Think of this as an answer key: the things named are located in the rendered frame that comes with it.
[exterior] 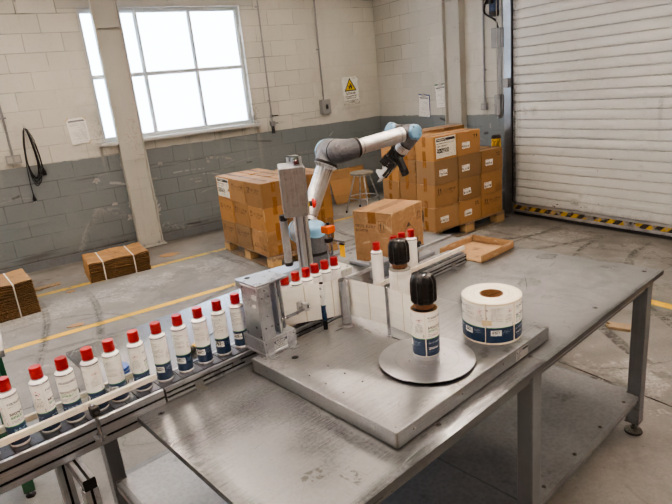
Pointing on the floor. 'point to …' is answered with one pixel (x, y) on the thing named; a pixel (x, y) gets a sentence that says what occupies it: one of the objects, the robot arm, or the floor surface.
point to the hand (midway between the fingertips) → (382, 179)
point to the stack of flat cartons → (17, 296)
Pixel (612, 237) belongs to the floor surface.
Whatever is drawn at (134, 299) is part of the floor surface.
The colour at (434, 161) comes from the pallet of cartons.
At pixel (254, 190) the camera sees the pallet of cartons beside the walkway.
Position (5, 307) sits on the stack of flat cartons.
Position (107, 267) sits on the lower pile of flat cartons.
